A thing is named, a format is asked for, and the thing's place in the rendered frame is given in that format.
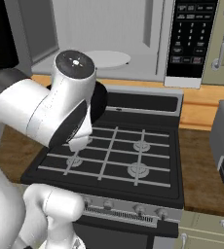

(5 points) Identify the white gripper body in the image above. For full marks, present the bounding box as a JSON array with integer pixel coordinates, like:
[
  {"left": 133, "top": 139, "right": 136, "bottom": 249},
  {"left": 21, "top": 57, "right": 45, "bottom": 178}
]
[{"left": 67, "top": 133, "right": 93, "bottom": 153}]

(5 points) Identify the silver base cupboard handle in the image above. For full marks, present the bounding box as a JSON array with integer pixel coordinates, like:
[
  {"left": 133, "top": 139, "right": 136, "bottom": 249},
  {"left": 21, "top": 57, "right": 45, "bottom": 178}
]
[{"left": 180, "top": 232, "right": 189, "bottom": 249}]

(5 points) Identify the beige drawer front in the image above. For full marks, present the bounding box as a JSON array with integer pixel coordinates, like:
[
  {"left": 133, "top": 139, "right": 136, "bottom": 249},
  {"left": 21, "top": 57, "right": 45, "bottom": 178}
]
[{"left": 179, "top": 209, "right": 224, "bottom": 245}]

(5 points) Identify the black and silver stove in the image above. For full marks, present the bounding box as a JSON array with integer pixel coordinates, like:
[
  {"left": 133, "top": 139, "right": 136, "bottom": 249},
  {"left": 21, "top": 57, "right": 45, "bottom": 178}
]
[{"left": 19, "top": 85, "right": 186, "bottom": 249}]

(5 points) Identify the grey microwave oven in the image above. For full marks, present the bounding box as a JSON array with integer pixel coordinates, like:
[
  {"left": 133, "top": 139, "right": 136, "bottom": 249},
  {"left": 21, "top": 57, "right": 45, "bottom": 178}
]
[{"left": 3, "top": 0, "right": 221, "bottom": 89}]

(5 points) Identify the black microwave door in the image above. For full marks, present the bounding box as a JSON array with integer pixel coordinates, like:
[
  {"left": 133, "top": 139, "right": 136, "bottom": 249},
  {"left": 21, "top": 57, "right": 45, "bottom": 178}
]
[{"left": 0, "top": 0, "right": 19, "bottom": 76}]

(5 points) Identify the white microwave turntable plate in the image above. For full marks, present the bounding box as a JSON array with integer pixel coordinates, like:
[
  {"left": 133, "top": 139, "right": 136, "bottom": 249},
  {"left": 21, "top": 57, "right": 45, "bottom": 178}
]
[{"left": 84, "top": 50, "right": 132, "bottom": 70}]

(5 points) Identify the beige base cupboard door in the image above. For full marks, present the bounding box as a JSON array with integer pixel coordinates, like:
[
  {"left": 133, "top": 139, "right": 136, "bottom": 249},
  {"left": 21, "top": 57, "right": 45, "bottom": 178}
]
[{"left": 177, "top": 231, "right": 224, "bottom": 249}]

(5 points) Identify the silver stove knob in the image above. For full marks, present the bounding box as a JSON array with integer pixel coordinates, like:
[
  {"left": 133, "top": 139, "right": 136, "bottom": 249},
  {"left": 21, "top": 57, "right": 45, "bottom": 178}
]
[
  {"left": 103, "top": 199, "right": 115, "bottom": 211},
  {"left": 157, "top": 207, "right": 170, "bottom": 220},
  {"left": 83, "top": 196, "right": 93, "bottom": 208},
  {"left": 133, "top": 203, "right": 146, "bottom": 217}
]

